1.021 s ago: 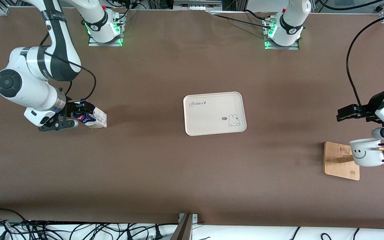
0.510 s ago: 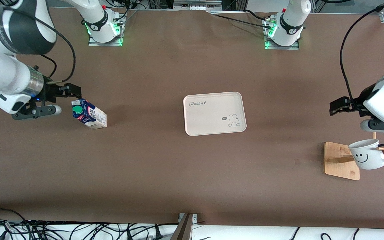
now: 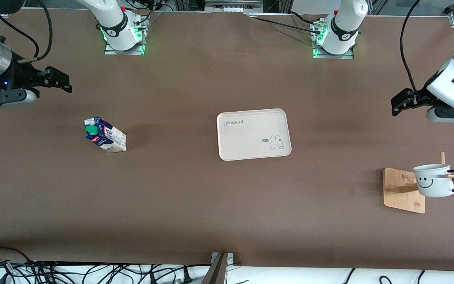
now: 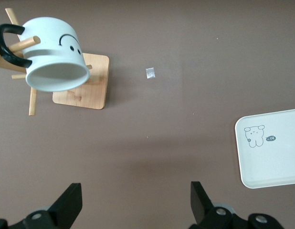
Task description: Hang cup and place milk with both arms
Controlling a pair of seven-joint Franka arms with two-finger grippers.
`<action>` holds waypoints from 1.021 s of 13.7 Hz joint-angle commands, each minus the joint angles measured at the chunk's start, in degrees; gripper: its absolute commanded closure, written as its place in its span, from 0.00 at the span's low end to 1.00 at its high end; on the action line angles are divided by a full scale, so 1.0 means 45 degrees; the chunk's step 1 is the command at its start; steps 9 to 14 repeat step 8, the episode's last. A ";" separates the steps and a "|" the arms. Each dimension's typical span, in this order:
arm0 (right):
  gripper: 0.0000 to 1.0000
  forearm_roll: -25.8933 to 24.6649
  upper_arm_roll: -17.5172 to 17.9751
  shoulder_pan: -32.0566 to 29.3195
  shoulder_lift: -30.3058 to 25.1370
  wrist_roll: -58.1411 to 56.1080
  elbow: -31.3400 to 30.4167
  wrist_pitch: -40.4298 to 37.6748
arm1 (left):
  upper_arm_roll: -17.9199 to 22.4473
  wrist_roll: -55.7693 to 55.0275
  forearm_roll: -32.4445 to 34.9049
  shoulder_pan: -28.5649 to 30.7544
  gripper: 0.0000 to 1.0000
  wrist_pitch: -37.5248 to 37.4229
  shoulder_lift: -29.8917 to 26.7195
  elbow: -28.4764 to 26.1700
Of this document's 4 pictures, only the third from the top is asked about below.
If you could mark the metal corner bracket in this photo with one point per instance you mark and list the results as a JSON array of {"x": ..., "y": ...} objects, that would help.
[{"x": 452, "y": 21}]

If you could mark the metal beam bracket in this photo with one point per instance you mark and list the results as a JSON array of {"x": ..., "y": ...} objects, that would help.
[{"x": 230, "y": 258}]

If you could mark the dark aluminium beam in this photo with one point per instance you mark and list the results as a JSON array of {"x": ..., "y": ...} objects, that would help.
[{"x": 217, "y": 274}]

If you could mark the grey power strip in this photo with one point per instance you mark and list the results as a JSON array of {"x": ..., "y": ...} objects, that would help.
[{"x": 233, "y": 4}]

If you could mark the black power plug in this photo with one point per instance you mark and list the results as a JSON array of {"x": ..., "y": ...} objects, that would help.
[{"x": 187, "y": 276}]

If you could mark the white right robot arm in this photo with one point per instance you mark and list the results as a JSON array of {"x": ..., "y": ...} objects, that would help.
[{"x": 112, "y": 23}]

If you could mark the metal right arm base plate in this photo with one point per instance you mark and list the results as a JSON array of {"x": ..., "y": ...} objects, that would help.
[{"x": 124, "y": 52}]

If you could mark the cream tray with rabbit print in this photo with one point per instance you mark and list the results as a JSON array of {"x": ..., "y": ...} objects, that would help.
[{"x": 250, "y": 146}]

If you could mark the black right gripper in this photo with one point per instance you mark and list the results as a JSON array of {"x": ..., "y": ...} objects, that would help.
[{"x": 19, "y": 76}]

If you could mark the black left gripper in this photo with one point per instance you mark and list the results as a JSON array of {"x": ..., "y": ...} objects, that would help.
[{"x": 419, "y": 98}]

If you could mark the wooden cup rack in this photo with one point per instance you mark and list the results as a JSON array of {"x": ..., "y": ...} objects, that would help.
[{"x": 402, "y": 199}]

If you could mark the white smiley mug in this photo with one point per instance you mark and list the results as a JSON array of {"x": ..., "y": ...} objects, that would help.
[{"x": 432, "y": 189}]

